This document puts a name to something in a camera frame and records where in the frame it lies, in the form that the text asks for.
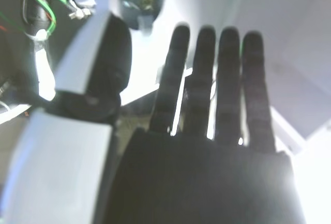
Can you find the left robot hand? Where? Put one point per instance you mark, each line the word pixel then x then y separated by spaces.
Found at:
pixel 196 177

